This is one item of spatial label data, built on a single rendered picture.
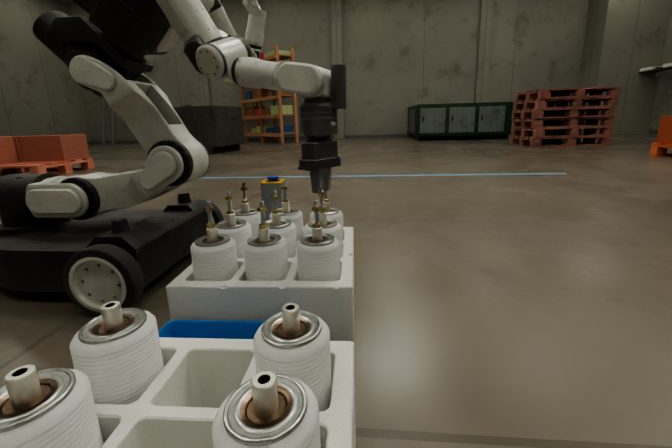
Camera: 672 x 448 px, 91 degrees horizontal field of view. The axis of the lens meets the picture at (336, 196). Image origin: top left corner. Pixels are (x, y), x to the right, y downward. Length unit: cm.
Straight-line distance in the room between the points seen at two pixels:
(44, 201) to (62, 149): 356
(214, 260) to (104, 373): 32
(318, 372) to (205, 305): 39
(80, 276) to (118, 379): 64
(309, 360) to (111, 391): 25
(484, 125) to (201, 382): 811
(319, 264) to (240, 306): 19
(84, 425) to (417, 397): 52
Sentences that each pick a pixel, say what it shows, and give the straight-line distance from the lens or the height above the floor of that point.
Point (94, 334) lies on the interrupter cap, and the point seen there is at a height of 25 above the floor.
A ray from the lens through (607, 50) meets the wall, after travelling 1108.
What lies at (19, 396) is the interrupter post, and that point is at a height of 26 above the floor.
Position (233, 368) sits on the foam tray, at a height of 15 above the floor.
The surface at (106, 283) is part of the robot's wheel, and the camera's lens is 110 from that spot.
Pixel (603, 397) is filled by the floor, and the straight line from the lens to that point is 86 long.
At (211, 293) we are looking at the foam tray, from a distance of 76.
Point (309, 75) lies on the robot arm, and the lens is 76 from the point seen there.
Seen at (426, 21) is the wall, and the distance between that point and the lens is 1048.
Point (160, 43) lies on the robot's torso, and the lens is 119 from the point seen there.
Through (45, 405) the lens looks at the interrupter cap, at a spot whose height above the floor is 25.
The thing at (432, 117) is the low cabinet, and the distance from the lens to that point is 812.
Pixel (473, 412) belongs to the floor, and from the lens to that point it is 74.
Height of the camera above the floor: 51
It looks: 13 degrees down
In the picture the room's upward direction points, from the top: 2 degrees counter-clockwise
